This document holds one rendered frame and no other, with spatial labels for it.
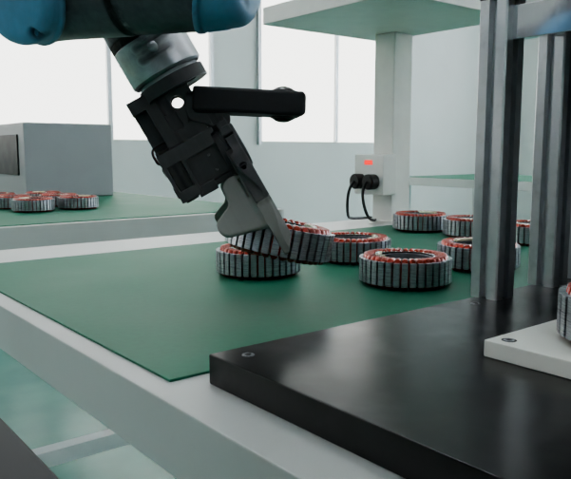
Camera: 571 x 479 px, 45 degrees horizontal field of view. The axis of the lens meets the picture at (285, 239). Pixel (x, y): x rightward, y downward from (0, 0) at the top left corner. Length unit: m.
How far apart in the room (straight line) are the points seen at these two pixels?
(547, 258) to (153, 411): 0.45
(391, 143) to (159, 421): 1.16
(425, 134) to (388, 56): 5.73
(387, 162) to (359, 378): 1.11
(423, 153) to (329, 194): 1.36
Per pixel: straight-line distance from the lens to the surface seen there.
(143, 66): 0.68
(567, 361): 0.47
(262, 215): 0.65
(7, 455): 0.21
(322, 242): 0.68
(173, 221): 1.76
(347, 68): 6.51
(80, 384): 0.60
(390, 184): 1.53
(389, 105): 1.56
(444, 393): 0.42
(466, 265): 0.94
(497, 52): 0.68
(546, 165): 0.77
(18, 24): 0.61
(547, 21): 0.67
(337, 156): 6.40
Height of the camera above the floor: 0.91
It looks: 7 degrees down
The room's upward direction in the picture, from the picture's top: straight up
